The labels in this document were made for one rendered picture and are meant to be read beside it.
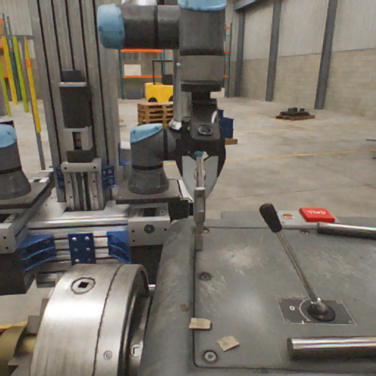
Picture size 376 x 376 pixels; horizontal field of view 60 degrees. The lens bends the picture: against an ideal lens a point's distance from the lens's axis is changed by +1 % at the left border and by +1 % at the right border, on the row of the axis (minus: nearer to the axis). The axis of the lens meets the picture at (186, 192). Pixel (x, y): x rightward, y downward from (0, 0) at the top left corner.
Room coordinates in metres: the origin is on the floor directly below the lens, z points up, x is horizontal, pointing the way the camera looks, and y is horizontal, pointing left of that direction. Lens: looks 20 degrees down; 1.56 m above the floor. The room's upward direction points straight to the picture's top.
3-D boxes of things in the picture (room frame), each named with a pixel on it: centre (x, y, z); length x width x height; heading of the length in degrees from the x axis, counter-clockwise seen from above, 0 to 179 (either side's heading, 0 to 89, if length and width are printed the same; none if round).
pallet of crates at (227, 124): (7.77, -0.49, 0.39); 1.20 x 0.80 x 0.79; 112
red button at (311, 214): (0.68, -0.29, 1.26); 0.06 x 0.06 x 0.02; 88
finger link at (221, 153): (0.58, -0.05, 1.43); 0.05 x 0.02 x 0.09; 88
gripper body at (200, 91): (0.61, -0.03, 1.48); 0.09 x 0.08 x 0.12; 178
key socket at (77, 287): (0.45, 0.17, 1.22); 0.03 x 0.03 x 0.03
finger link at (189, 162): (0.60, -0.01, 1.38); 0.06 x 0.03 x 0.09; 178
